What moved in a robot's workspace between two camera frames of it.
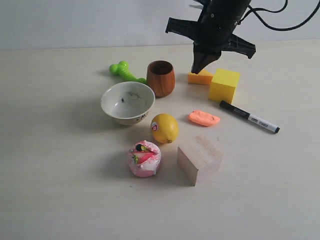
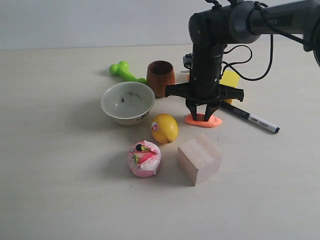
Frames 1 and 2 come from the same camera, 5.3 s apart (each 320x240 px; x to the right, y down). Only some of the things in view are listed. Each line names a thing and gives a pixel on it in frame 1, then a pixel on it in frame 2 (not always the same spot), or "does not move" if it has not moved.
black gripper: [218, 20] to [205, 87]
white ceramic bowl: [128, 102] does not move
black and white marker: [232, 108] does not move
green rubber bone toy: [121, 69] does not move
